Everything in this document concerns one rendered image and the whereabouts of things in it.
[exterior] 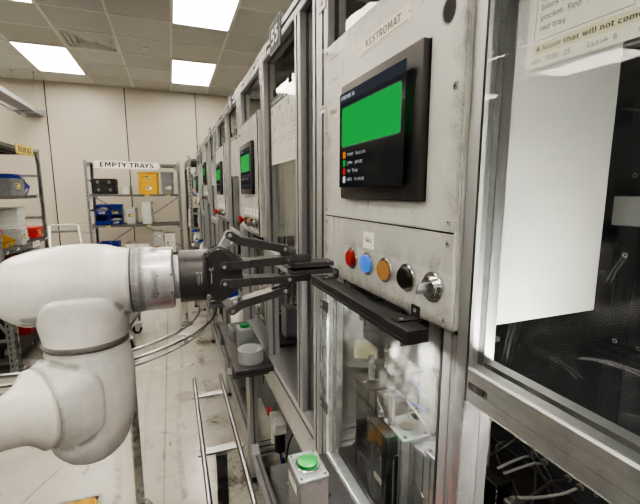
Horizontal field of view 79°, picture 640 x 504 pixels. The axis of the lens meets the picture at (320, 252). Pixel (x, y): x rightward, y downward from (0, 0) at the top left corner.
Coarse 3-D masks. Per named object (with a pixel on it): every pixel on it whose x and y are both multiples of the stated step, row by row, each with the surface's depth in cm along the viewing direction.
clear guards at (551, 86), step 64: (512, 0) 38; (576, 0) 32; (512, 64) 38; (576, 64) 32; (512, 128) 39; (576, 128) 33; (512, 192) 39; (576, 192) 33; (512, 256) 39; (576, 256) 33; (512, 320) 40; (576, 320) 33; (384, 384) 66; (512, 384) 40; (576, 384) 34; (384, 448) 67; (576, 448) 34
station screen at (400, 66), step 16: (400, 64) 50; (368, 80) 59; (384, 80) 54; (400, 80) 51; (352, 96) 64; (368, 96) 59; (400, 96) 51; (400, 112) 51; (400, 128) 51; (352, 144) 65; (368, 144) 60; (384, 144) 55; (400, 144) 52; (352, 160) 65; (368, 160) 60; (384, 160) 56; (400, 160) 52; (352, 176) 66; (368, 176) 60; (384, 176) 56; (400, 176) 52
